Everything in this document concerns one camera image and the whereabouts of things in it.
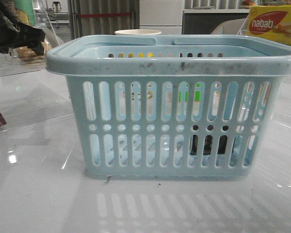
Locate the beige sofa chair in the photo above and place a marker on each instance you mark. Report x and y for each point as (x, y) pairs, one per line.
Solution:
(231, 27)

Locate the white shelf with dark drawers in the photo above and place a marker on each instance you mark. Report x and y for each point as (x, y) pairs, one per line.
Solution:
(203, 16)

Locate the yellow nabati wafer box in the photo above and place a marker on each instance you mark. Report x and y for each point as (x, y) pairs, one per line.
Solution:
(271, 23)

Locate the white drawer cabinet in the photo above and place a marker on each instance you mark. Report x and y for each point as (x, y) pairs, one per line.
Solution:
(161, 15)

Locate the black white tissue pack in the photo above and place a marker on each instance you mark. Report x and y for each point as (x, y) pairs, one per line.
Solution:
(207, 145)

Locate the light blue plastic basket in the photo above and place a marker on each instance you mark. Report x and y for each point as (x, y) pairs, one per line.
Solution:
(137, 100)

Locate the left clear acrylic shelf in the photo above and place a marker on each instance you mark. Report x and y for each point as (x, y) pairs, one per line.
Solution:
(52, 17)

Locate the bread slice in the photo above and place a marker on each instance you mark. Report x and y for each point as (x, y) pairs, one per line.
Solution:
(25, 52)

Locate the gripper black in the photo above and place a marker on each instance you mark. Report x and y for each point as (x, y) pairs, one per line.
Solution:
(15, 34)

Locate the green cartoon snack can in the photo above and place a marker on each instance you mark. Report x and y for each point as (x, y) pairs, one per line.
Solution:
(25, 12)

